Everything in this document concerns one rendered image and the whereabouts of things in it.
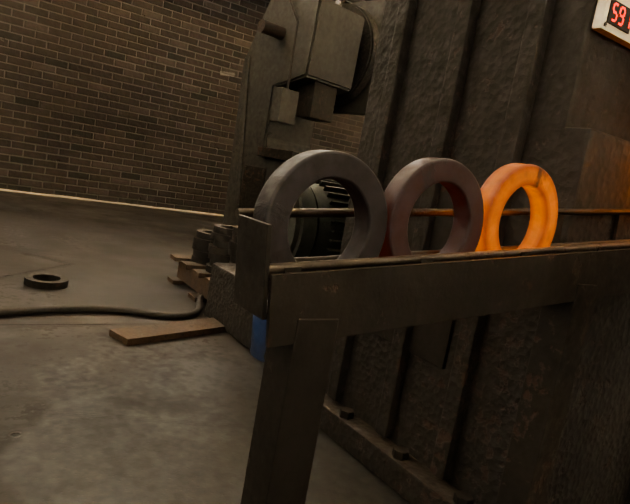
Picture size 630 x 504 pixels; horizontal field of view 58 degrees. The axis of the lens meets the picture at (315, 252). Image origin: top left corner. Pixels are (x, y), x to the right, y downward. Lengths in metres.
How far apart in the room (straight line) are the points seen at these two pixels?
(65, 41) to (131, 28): 0.71
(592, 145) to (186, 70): 6.20
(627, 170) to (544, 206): 0.37
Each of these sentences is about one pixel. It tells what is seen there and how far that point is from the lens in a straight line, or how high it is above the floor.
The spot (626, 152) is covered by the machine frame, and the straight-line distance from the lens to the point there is 1.31.
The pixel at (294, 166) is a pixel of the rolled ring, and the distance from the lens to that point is 0.64.
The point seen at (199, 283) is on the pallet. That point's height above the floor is 0.07.
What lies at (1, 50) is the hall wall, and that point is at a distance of 6.68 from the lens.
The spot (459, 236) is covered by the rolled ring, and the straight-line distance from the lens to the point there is 0.85.
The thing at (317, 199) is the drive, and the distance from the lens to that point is 2.11.
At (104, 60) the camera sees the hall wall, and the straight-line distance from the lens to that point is 6.83.
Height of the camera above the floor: 0.69
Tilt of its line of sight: 7 degrees down
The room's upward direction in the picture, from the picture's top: 10 degrees clockwise
